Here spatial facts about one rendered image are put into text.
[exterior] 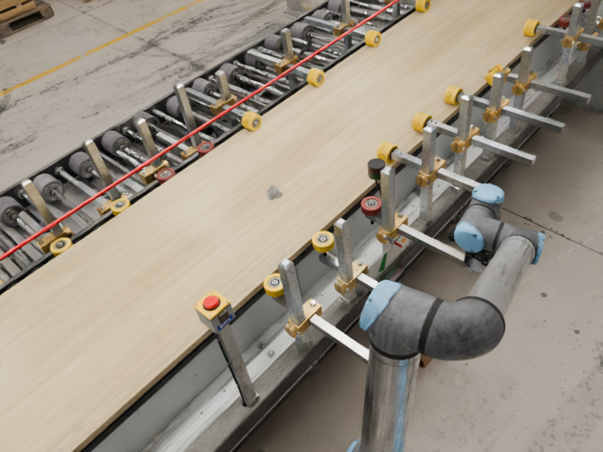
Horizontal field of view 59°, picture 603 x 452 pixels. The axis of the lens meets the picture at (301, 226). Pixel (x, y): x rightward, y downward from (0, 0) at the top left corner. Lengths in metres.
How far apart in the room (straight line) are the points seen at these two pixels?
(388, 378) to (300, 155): 1.34
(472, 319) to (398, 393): 0.26
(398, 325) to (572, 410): 1.69
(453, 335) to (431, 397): 1.54
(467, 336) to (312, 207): 1.12
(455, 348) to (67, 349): 1.28
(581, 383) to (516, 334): 0.34
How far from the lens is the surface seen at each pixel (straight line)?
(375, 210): 2.01
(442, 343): 1.05
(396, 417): 1.28
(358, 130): 2.42
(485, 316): 1.09
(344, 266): 1.82
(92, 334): 1.91
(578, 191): 3.59
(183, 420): 1.95
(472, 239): 1.57
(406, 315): 1.05
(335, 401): 2.57
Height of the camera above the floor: 2.29
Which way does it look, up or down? 44 degrees down
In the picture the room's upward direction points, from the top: 10 degrees counter-clockwise
